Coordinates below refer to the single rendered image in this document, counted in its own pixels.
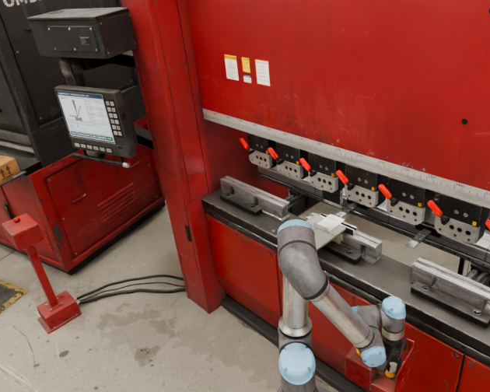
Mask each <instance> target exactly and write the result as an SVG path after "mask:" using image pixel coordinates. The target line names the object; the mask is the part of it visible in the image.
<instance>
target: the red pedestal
mask: <svg viewBox="0 0 490 392"><path fill-rule="evenodd" d="M2 227H3V229H4V230H5V234H6V236H7V237H8V239H9V241H10V242H11V243H12V244H13V245H14V246H15V248H16V249H17V250H18V251H21V250H24V249H26V252H27V254H28V256H29V259H30V261H31V264H32V265H33V268H34V271H35V272H36V274H37V277H38V279H39V281H40V284H41V286H42V289H43V291H44V293H45V296H46V297H47V301H46V302H44V303H41V304H40V305H39V306H37V309H38V312H39V314H40V317H39V318H38V319H37V320H38V322H39V323H40V325H41V326H42V327H43V329H44V330H45V331H46V332H47V333H48V334H50V333H51V332H53V331H55V330H57V329H58V328H60V327H61V326H63V325H65V324H66V323H68V322H69V321H71V320H73V319H75V318H76V317H78V316H80V315H81V314H82V313H81V312H80V309H79V306H78V304H77V302H76V300H75V299H74V298H73V297H72V296H71V295H70V294H69V293H68V291H67V290H65V291H64V292H61V293H59V294H58V295H55V294H54V291H53V289H52V287H51V284H50V282H49V279H48V277H47V274H46V272H45V270H44V267H43V265H42V263H41V261H40V258H39V256H38V253H37V251H36V248H35V246H34V244H35V243H38V242H40V241H42V240H44V236H43V234H42V232H41V230H40V227H39V225H38V223H37V222H35V221H34V220H33V219H32V218H31V217H30V216H29V215H28V214H27V213H26V214H24V215H21V216H19V217H15V218H14V219H11V220H9V221H8V222H4V223H2Z"/></svg>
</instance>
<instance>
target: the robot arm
mask: <svg viewBox="0 0 490 392"><path fill-rule="evenodd" d="M277 239H278V266H279V267H280V269H281V271H282V274H283V315H282V316H281V318H280V319H279V322H278V339H279V360H278V366H279V370H280V377H281V385H282V386H281V388H280V390H279V392H320V391H319V390H318V389H317V387H316V380H315V368H316V363H315V358H314V356H313V346H312V322H311V319H310V318H309V317H308V301H311V302H312V303H313V304H314V305H315V306H316V307H317V308H318V309H319V310H320V311H321V312H322V313H323V314H324V315H325V316H326V318H327V319H328V320H329V321H330V322H331V323H332V324H333V325H334V326H335V327H336V328H337V329H338V330H339V331H340V332H341V333H342V334H343V335H344V336H345V337H346V338H347V339H348V340H349V341H350V342H351V343H352V344H353V345H354V346H355V347H356V348H357V349H358V350H359V351H360V353H361V358H362V361H363V362H364V364H366V365H367V366H371V367H374V368H375V369H378V370H379V371H381V372H386V371H387V372H389V373H394V372H395V371H396V370H398V369H399V368H400V367H401V365H402V362H403V361H402V358H400V357H401V351H402V349H403V348H404V350H405V349H406V348H407V338H405V337H404V322H405V316H406V309H405V304H404V302H403V300H401V299H400V298H398V297H395V296H389V297H387V298H386V299H384V301H383V303H382V304H378V305H369V306H352V307H350V306H349V305H348V304H347V302H346V301H345V300H344V299H343V298H342V297H341V296H340V295H339V294H338V292H337V291H336V290H335V289H334V288H333V287H332V286H331V285H330V284H329V278H328V277H327V276H326V274H325V273H324V272H323V270H322V268H321V266H320V263H319V261H318V256H317V247H316V242H315V233H314V231H313V228H312V226H311V225H310V224H309V223H307V222H305V221H303V220H300V219H293V220H289V221H287V222H285V223H283V224H282V225H281V226H280V227H279V229H278V233H277ZM379 327H381V328H382V336H383V340H382V338H381V335H380V331H379ZM403 339H404V341H402V340H403ZM389 363H390V367H389Z"/></svg>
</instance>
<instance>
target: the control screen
mask: <svg viewBox="0 0 490 392"><path fill-rule="evenodd" d="M57 93H58V97H59V100H60V103H61V107H62V110H63V112H64V115H65V119H66V121H67V125H68V129H69V131H70V134H71V135H73V136H79V137H83V138H92V139H97V140H102V141H107V142H114V138H113V135H112V131H111V129H110V123H109V121H108V117H107V112H106V109H105V106H104V103H103V97H102V96H98V95H89V94H81V93H67V92H58V91H57ZM76 124H79V127H80V128H77V127H76V126H75V125H76Z"/></svg>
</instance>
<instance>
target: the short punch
mask: <svg viewBox="0 0 490 392"><path fill-rule="evenodd" d="M322 198H323V199H324V202H327V203H328V204H331V205H334V206H336V207H339V208H341V205H342V203H343V190H342V189H341V190H340V191H339V192H336V191H335V192H333V193H330V192H328V191H324V190H322Z"/></svg>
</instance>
